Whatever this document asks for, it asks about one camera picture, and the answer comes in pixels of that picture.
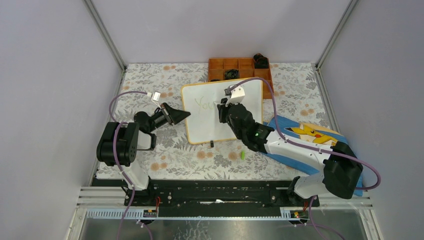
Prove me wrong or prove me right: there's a dark rolled sock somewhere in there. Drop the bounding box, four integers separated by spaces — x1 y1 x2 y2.
253 53 269 69
223 68 240 80

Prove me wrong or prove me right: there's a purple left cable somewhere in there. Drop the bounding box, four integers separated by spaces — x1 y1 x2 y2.
108 90 150 240

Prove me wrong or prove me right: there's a dark rolled sock middle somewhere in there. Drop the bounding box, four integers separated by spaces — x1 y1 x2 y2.
223 68 240 80

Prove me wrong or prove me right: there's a dark rolled sock upper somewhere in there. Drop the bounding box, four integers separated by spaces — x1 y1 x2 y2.
253 53 269 69

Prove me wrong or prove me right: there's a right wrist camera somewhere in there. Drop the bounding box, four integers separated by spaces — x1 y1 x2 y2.
224 85 246 107

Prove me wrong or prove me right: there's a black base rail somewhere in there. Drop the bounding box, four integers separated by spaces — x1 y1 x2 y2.
96 179 320 218

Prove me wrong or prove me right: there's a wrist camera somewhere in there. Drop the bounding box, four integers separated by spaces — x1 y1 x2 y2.
224 85 246 107
146 91 161 108

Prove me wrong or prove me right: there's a blue pikachu cloth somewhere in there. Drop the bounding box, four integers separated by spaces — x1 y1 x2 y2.
264 117 363 199

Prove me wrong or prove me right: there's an orange wooden compartment tray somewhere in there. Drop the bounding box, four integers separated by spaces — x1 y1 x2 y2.
207 57 274 99

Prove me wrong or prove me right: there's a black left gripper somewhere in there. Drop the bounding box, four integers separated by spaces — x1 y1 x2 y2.
148 102 191 133

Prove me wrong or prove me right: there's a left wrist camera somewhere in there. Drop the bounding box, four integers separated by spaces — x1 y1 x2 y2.
146 91 161 108

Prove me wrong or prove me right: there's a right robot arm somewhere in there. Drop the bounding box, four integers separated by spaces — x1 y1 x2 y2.
217 98 363 206

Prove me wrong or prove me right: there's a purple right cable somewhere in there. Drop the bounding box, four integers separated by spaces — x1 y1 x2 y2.
226 77 382 240

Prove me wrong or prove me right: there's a purple cable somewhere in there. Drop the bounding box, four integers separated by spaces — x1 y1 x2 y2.
108 90 150 240
226 77 382 240

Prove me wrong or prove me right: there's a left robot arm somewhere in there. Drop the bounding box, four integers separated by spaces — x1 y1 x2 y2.
96 103 191 206

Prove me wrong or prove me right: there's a yellow framed whiteboard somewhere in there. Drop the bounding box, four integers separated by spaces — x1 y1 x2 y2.
181 79 263 145

